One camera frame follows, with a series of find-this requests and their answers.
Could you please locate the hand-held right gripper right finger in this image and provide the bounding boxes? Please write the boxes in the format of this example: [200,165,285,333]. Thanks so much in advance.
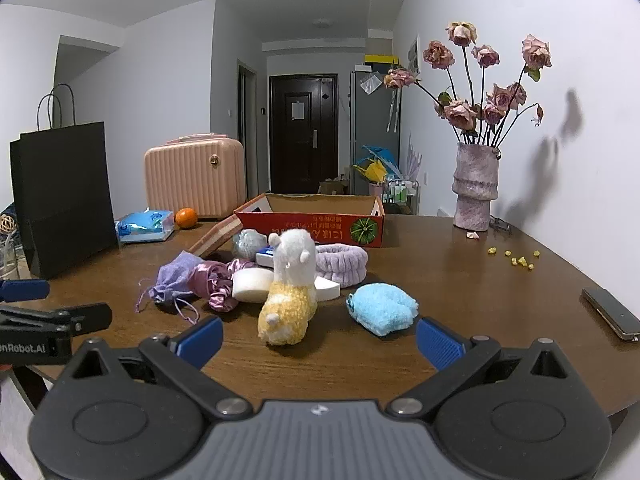
[386,317,582,418]

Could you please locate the clear glass jar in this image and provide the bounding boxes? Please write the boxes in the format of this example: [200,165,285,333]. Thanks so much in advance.
[0,232,26,281]

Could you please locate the white yellow alpaca plush toy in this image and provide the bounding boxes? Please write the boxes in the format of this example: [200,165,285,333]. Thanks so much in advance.
[257,228,318,346]

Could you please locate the clear folded umbrella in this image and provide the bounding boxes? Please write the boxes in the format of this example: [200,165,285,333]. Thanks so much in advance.
[386,87,401,133]

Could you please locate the light blue fluffy pouch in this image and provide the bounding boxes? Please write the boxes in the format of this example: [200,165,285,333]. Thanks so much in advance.
[346,282,419,337]

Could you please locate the dark smartphone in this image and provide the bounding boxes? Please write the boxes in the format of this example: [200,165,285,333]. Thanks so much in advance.
[581,287,640,342]

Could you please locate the pink ribbed suitcase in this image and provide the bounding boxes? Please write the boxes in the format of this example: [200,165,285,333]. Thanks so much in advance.
[144,132,247,220]

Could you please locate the red printed cardboard box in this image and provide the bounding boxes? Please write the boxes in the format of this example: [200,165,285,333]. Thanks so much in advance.
[234,192,386,250]

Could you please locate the small white sponge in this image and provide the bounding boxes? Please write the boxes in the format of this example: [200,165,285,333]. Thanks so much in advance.
[314,280,342,302]

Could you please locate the grey refrigerator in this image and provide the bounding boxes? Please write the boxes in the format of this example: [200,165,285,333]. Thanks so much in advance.
[349,69,401,196]

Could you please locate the bunch of dried pink roses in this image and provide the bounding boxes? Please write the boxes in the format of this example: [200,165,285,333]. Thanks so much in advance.
[384,21,553,148]

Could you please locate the black paper bag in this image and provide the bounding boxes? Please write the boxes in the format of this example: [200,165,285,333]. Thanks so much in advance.
[9,84,120,280]

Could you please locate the blue tissue pack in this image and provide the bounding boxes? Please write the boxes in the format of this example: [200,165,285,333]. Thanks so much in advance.
[114,208,176,245]

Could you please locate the purple satin scrunchie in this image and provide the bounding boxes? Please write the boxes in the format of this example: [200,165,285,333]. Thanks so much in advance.
[187,258,256,314]

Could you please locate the blue mesh bath pouf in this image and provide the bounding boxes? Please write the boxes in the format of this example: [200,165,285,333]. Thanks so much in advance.
[231,229,271,257]

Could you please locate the lavender fluffy headband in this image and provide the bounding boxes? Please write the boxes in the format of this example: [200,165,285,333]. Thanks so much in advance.
[314,243,369,289]

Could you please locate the lavender drawstring pouch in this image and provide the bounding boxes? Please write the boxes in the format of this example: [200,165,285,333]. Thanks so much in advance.
[136,252,206,323]

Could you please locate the mottled pink ceramic vase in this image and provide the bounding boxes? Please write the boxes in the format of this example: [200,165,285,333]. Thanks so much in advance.
[452,142,500,232]

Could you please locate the dark brown entrance door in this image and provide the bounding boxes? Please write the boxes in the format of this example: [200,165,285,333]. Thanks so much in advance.
[269,75,337,195]

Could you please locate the scattered yellow crumbs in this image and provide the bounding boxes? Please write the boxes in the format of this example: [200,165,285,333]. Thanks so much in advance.
[487,246,541,268]

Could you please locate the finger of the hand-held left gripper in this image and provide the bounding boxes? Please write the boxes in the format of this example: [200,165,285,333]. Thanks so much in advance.
[0,279,51,303]
[0,302,113,336]

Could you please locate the metal trolley cart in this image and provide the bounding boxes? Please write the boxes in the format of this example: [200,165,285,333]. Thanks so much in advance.
[382,177,418,216]

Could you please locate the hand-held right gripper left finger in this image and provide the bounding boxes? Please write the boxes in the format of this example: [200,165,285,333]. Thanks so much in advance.
[64,316,252,421]

